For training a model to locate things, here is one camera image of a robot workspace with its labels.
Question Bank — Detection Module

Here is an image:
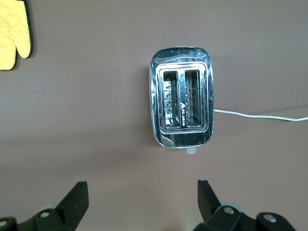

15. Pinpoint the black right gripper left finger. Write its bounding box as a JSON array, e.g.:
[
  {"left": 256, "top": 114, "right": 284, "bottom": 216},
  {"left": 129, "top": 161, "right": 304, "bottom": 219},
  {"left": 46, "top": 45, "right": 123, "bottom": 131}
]
[{"left": 0, "top": 181, "right": 89, "bottom": 231}]

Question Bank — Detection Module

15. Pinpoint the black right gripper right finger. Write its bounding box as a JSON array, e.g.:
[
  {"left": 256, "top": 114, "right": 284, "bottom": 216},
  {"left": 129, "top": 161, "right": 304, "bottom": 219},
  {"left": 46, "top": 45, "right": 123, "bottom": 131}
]
[{"left": 192, "top": 180, "right": 296, "bottom": 231}]

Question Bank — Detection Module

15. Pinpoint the silver and beige toaster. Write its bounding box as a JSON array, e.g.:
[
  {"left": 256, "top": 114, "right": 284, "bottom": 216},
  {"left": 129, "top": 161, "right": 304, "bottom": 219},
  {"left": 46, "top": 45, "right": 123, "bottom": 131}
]
[{"left": 148, "top": 45, "right": 215, "bottom": 154}]

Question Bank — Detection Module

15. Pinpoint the yellow quilted oven mitt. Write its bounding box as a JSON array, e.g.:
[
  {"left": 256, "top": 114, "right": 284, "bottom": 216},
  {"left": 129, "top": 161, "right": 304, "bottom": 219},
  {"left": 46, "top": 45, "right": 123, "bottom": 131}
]
[{"left": 0, "top": 0, "right": 33, "bottom": 71}]

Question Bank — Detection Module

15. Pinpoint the white toaster power cable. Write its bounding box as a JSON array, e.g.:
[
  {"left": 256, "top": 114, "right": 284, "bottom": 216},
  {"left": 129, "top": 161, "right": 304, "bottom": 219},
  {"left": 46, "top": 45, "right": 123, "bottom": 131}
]
[{"left": 213, "top": 108, "right": 308, "bottom": 122}]

